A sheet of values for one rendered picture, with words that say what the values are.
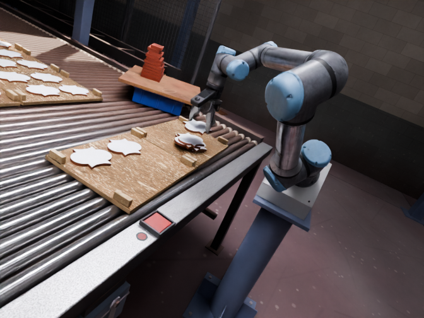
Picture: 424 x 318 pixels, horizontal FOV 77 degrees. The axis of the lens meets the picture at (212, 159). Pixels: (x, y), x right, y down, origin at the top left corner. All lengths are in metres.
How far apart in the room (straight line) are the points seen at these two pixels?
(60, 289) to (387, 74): 5.75
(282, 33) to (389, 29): 1.80
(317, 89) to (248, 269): 1.05
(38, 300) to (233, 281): 1.12
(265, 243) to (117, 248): 0.84
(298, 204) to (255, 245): 0.33
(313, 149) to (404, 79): 4.96
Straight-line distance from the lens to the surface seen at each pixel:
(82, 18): 2.84
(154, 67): 1.83
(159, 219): 0.82
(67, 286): 0.66
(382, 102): 5.94
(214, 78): 1.15
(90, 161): 0.96
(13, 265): 0.70
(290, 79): 0.70
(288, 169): 0.98
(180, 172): 1.05
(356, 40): 5.86
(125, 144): 1.11
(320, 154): 1.09
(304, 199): 1.25
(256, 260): 1.47
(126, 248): 0.74
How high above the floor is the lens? 1.46
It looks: 24 degrees down
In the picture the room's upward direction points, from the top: 22 degrees clockwise
